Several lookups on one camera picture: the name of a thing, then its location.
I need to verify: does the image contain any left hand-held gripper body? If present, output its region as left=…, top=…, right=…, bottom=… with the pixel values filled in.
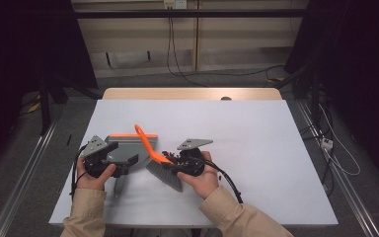
left=80, top=134, right=120, bottom=179

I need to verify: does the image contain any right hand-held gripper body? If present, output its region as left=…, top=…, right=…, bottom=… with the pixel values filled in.
left=173, top=137, right=214, bottom=178

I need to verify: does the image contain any orange brush with grey bristles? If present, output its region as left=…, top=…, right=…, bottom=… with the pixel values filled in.
left=133, top=123, right=185, bottom=194

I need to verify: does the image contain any grey dustpan with orange lip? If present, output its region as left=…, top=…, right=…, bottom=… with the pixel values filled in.
left=105, top=132, right=159, bottom=199

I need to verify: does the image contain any person's left hand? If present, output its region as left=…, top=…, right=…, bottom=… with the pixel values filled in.
left=75, top=156, right=117, bottom=193

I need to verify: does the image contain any person's right hand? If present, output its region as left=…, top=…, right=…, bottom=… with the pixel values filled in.
left=176, top=150, right=220, bottom=201

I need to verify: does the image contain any white table board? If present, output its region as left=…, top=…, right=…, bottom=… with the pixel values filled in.
left=48, top=99, right=340, bottom=228

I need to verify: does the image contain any wooden table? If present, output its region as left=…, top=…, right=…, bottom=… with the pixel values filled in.
left=102, top=87, right=283, bottom=102

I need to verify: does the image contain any black metal stand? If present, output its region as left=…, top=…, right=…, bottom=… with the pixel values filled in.
left=274, top=63, right=324, bottom=132
left=38, top=75, right=69, bottom=136

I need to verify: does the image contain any black curtain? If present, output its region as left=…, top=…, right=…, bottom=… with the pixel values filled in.
left=0, top=0, right=99, bottom=176
left=283, top=0, right=379, bottom=189

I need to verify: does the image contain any white power strip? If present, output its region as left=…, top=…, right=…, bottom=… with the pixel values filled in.
left=320, top=137, right=335, bottom=151

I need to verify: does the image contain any black horizontal beam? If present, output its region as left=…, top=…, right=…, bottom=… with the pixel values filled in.
left=73, top=8, right=311, bottom=20

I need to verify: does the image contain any right hand-held gripper cable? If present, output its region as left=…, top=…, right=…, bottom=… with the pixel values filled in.
left=195, top=156, right=245, bottom=204

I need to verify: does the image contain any metal floor rail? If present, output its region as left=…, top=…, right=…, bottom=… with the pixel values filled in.
left=0, top=119, right=62, bottom=237
left=295, top=99, right=379, bottom=237

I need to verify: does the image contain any black floor cable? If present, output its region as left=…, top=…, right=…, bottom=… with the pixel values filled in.
left=177, top=64, right=286, bottom=79

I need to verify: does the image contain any black hanging cable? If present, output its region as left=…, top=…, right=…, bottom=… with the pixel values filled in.
left=166, top=16, right=209, bottom=89

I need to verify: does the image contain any white cable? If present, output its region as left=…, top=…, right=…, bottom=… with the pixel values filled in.
left=318, top=103, right=362, bottom=177

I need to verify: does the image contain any white wall socket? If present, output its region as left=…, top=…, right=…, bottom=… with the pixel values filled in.
left=163, top=0, right=189, bottom=10

